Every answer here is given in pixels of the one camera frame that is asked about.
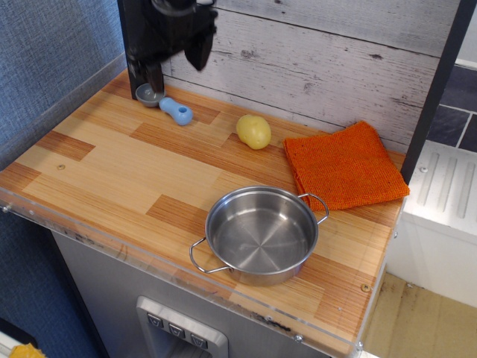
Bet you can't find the orange folded cloth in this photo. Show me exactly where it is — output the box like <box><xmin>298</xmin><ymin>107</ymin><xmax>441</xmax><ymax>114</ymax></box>
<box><xmin>283</xmin><ymin>121</ymin><xmax>410</xmax><ymax>210</ymax></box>

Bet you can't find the dark grey left post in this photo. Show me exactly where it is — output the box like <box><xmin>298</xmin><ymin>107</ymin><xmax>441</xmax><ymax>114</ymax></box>
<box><xmin>117</xmin><ymin>1</ymin><xmax>162</xmax><ymax>100</ymax></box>

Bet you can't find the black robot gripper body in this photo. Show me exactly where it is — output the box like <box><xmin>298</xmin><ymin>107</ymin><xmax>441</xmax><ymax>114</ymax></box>
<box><xmin>142</xmin><ymin>1</ymin><xmax>218</xmax><ymax>62</ymax></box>

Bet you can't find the yellow object bottom left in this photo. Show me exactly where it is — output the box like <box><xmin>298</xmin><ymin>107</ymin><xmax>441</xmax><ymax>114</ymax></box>
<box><xmin>8</xmin><ymin>344</ymin><xmax>45</xmax><ymax>358</ymax></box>

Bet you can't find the stainless steel pot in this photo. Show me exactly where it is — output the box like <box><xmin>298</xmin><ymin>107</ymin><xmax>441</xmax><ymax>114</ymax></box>
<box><xmin>195</xmin><ymin>186</ymin><xmax>329</xmax><ymax>286</ymax></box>

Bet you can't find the blue grey toy spoon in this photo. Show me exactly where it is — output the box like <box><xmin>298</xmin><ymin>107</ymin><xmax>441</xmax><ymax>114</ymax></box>
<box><xmin>135</xmin><ymin>84</ymin><xmax>193</xmax><ymax>126</ymax></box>

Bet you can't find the dark grey post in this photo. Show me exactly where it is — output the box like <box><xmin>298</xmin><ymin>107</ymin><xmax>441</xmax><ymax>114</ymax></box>
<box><xmin>117</xmin><ymin>1</ymin><xmax>162</xmax><ymax>100</ymax></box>
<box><xmin>401</xmin><ymin>0</ymin><xmax>476</xmax><ymax>183</ymax></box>

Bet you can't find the white ribbed radiator unit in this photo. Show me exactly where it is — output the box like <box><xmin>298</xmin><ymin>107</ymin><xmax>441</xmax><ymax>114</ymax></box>
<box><xmin>385</xmin><ymin>139</ymin><xmax>477</xmax><ymax>299</ymax></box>

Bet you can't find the grey toy fridge cabinet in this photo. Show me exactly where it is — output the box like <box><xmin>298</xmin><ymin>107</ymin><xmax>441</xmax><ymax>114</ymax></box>
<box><xmin>53</xmin><ymin>233</ymin><xmax>324</xmax><ymax>357</ymax></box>

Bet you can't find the yellow toy potato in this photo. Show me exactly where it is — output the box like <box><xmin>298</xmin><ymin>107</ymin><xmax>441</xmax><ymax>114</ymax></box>
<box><xmin>236</xmin><ymin>114</ymin><xmax>271</xmax><ymax>150</ymax></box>

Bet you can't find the dark grey right post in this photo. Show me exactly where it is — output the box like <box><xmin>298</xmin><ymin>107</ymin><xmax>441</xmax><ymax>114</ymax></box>
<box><xmin>401</xmin><ymin>0</ymin><xmax>476</xmax><ymax>183</ymax></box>

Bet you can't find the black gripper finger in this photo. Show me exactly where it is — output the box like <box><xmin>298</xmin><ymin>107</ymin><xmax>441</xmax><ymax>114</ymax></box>
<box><xmin>143</xmin><ymin>62</ymin><xmax>165</xmax><ymax>93</ymax></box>
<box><xmin>184</xmin><ymin>33</ymin><xmax>215</xmax><ymax>71</ymax></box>

